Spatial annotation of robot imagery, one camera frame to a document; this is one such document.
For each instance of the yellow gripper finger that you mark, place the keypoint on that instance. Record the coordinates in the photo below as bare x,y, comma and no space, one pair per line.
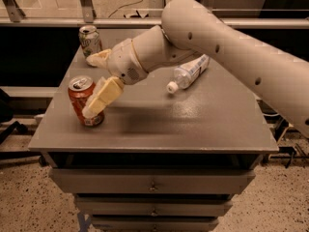
100,59
105,92

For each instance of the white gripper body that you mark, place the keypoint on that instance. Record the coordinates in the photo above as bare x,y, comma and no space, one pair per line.
124,62

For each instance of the red coke can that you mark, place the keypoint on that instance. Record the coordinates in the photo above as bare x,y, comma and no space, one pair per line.
80,89

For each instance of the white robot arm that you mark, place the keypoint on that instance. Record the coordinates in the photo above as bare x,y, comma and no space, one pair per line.
280,79

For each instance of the green white soda can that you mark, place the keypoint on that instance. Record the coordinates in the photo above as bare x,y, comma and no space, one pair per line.
89,40

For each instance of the clear plastic water bottle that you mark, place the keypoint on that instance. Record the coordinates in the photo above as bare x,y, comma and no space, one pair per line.
186,74

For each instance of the grey drawer cabinet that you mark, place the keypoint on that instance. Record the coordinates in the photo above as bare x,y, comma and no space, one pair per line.
216,124

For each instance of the metal railing with glass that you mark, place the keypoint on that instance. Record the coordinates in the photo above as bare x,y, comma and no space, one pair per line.
240,14

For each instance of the top grey drawer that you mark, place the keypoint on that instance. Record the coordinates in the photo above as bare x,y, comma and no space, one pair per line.
152,181

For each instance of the grey drawer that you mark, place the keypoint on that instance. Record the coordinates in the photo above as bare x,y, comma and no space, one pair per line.
153,206
155,224
152,181

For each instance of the middle grey drawer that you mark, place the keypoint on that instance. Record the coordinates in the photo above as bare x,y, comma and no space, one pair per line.
153,206

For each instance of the bottom grey drawer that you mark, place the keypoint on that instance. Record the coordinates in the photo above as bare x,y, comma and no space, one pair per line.
155,224

